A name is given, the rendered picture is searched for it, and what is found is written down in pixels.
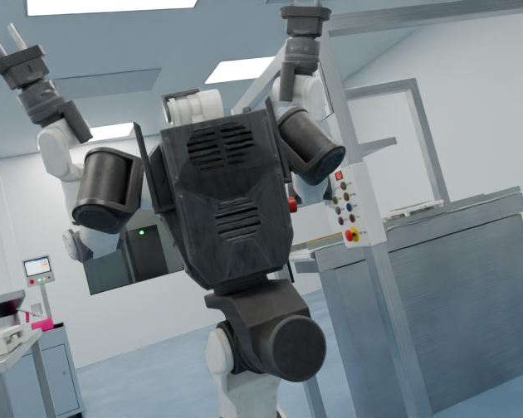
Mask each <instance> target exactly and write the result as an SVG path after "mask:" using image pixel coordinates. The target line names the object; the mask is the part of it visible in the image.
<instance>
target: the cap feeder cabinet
mask: <svg viewBox="0 0 523 418"><path fill-rule="evenodd" d="M39 343H40V346H41V350H42V356H43V360H44V363H45V368H46V374H47V377H48V381H49V385H50V388H51V395H52V399H53V402H54V406H55V410H56V416H57V418H66V417H68V416H73V415H74V414H76V418H83V416H82V413H81V412H82V411H84V410H85V407H84V404H83V400H82V396H81V390H80V387H79V382H78V379H77V375H76V369H75V365H74V362H73V358H72V355H71V348H70V344H69V341H68V337H67V333H66V325H65V324H64V322H62V323H57V324H54V328H53V329H51V330H48V331H45V332H42V335H41V336H40V337H39ZM4 375H5V378H6V383H7V389H8V393H9V396H10V400H11V404H12V410H13V414H14V418H46V411H45V407H44V404H43V399H42V394H41V389H40V386H39V382H38V379H37V372H36V368H35V364H34V361H33V357H32V350H31V348H29V349H28V350H27V351H26V352H25V353H24V354H23V355H22V356H21V357H20V358H19V359H18V361H17V362H16V363H15V364H14V365H13V366H12V367H11V368H10V369H9V370H8V371H7V372H4Z"/></svg>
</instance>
